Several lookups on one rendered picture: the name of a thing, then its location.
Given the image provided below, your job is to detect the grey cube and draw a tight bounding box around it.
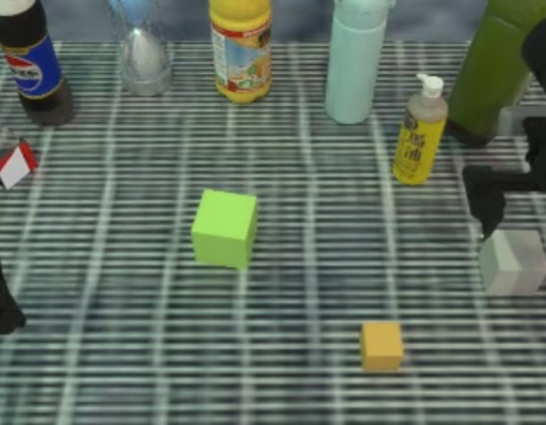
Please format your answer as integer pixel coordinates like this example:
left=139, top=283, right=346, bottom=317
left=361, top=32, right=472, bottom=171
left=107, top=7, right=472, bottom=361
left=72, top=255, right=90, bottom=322
left=479, top=228, right=546, bottom=297

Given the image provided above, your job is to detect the small orange cube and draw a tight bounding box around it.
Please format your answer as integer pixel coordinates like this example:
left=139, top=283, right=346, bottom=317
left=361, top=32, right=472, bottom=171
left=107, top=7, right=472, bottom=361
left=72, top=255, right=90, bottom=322
left=359, top=321, right=404, bottom=373

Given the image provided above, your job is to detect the green cube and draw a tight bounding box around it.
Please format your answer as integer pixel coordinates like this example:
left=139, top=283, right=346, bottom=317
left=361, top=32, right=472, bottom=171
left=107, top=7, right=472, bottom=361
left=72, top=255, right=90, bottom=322
left=190, top=189, right=259, bottom=271

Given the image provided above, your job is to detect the yellow pump dispenser bottle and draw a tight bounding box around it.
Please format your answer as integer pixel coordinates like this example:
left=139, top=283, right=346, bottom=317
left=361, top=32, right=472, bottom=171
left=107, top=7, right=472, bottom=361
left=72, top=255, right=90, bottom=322
left=392, top=73, right=449, bottom=186

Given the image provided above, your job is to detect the large green bottle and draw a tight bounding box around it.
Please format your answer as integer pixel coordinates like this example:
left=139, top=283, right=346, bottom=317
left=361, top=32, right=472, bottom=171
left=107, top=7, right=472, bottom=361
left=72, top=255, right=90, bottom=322
left=444, top=0, right=546, bottom=148

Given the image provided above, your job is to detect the red and white small box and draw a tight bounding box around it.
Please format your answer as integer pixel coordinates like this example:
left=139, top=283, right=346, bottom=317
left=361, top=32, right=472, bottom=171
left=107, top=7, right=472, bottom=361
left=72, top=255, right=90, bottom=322
left=0, top=140, right=40, bottom=191

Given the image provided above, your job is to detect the light blue thermos bottle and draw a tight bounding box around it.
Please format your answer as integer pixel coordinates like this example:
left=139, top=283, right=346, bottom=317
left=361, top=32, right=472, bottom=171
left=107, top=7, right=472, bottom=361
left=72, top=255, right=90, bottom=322
left=324, top=0, right=397, bottom=125

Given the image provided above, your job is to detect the cola bottle with blue label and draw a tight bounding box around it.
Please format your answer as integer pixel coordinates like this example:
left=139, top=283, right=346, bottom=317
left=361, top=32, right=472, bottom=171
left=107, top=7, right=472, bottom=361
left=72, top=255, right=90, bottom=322
left=0, top=0, right=76, bottom=126

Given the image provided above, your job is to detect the clear hourglass with grey sand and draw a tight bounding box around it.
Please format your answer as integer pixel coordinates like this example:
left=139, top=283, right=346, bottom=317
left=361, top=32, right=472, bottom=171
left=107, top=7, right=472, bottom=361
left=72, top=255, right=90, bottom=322
left=106, top=0, right=173, bottom=97

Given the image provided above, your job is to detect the orange juice bottle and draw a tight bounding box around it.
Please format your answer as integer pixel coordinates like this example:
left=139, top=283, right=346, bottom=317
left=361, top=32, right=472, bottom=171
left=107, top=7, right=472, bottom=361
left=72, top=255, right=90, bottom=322
left=208, top=0, right=273, bottom=104

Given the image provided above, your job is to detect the grey camera box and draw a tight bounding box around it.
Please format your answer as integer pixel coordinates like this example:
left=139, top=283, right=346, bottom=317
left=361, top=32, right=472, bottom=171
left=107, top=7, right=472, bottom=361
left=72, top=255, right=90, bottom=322
left=496, top=104, right=535, bottom=136

